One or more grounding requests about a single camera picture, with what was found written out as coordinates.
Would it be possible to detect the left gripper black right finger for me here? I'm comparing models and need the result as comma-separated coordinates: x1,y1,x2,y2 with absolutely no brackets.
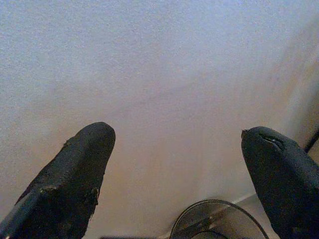
241,125,319,239

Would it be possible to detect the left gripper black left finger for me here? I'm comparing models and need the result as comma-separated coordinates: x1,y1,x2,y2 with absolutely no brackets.
0,121,116,239

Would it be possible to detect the grey Milux electric fan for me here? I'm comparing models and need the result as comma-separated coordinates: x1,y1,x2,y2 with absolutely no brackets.
170,198,270,239

